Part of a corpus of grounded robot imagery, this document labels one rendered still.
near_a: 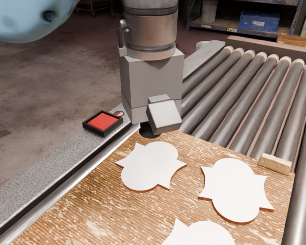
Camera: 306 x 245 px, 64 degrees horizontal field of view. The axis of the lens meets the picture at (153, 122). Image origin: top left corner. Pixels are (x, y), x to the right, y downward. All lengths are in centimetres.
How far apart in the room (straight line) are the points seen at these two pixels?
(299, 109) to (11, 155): 193
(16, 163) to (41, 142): 26
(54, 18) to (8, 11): 3
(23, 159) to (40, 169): 152
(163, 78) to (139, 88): 4
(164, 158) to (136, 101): 19
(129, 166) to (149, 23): 28
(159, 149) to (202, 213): 17
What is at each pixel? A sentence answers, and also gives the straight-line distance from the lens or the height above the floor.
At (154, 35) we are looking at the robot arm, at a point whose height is 121.
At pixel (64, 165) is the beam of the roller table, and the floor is 92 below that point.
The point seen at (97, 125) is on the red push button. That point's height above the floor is 93.
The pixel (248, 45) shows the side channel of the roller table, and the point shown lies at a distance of 125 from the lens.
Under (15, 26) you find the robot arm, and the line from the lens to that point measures 20.
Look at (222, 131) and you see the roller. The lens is 65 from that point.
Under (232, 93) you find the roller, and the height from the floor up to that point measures 92.
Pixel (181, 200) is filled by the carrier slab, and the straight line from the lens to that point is 46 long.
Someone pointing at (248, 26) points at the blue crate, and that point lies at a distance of 479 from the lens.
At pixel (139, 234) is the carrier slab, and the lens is 42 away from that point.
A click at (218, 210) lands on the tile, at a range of 45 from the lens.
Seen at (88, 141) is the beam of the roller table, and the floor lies 92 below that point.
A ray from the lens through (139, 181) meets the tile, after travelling 47.
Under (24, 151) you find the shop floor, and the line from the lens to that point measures 218.
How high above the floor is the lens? 130
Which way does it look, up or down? 36 degrees down
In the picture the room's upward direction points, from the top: straight up
